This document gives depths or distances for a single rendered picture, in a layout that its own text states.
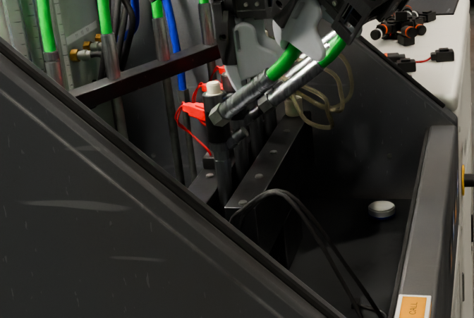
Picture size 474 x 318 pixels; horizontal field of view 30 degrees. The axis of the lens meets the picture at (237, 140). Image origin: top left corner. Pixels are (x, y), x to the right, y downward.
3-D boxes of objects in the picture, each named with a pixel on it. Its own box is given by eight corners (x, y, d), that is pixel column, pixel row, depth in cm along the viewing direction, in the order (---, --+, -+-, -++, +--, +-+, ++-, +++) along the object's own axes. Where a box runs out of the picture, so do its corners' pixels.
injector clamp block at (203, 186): (267, 321, 106) (254, 206, 101) (188, 316, 109) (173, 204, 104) (318, 202, 137) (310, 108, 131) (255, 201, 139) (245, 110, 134)
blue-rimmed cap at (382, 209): (393, 221, 128) (393, 211, 127) (366, 220, 129) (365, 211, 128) (396, 209, 131) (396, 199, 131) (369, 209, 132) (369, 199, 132)
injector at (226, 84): (273, 230, 115) (257, 75, 108) (236, 229, 116) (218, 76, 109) (277, 221, 117) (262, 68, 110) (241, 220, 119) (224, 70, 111)
